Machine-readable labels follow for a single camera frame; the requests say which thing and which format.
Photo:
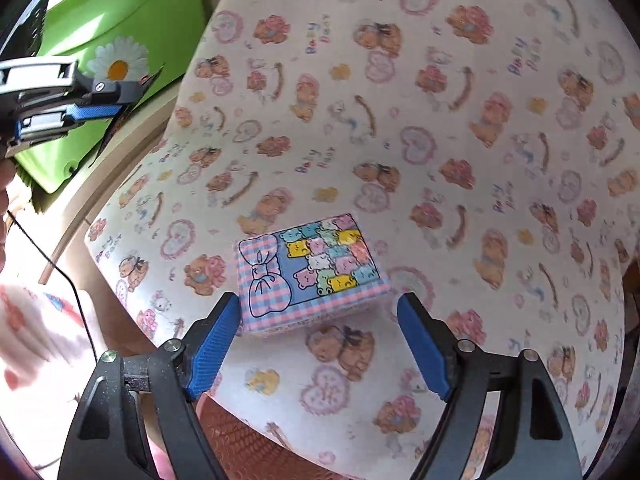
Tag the beige furniture frame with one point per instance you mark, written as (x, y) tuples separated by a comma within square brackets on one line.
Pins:
[(80, 205)]

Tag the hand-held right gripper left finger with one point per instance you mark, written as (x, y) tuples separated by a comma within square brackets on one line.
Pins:
[(212, 350)]

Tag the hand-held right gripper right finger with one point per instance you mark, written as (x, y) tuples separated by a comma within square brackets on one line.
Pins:
[(425, 355)]

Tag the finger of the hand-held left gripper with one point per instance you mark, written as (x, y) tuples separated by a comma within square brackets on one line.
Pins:
[(60, 77), (92, 111)]

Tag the person's left hand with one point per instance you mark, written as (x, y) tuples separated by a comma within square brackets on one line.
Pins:
[(7, 177)]

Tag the white pink patterned cloth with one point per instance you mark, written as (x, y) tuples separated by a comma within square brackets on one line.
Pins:
[(30, 330)]

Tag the bear printed cloth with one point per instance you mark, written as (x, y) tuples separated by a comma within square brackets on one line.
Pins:
[(400, 135)]

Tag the orange textured mat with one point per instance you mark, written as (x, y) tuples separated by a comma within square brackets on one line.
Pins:
[(240, 440)]

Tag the green plastic bin daisy print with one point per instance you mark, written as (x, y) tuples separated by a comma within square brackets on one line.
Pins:
[(90, 20)]

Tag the bear printed tissue pack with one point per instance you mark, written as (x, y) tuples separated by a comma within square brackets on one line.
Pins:
[(310, 270)]

